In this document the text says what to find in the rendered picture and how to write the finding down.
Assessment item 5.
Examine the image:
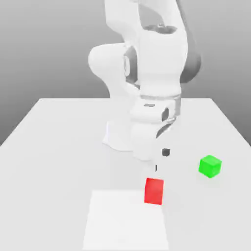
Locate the small red cube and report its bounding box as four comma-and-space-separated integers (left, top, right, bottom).
144, 177, 165, 206

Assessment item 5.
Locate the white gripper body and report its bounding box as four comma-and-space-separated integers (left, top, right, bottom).
130, 118, 175, 162

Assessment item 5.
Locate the small green cube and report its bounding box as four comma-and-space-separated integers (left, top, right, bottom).
198, 154, 223, 179

